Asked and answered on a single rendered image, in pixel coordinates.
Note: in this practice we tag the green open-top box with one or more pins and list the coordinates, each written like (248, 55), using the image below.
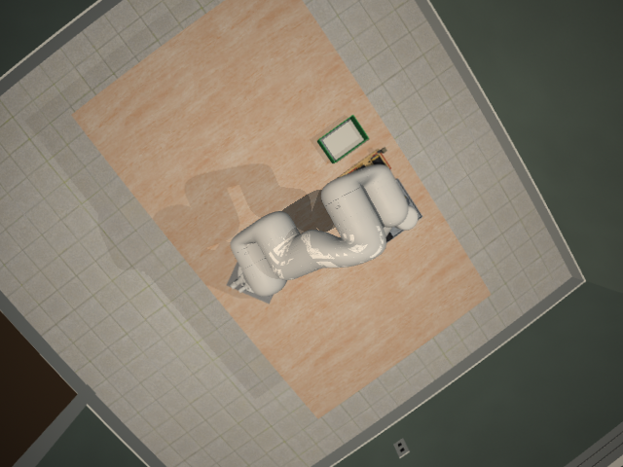
(346, 136)

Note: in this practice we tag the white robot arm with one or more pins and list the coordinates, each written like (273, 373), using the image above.
(286, 254)

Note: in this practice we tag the tan battery holder board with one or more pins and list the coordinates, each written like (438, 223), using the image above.
(367, 161)

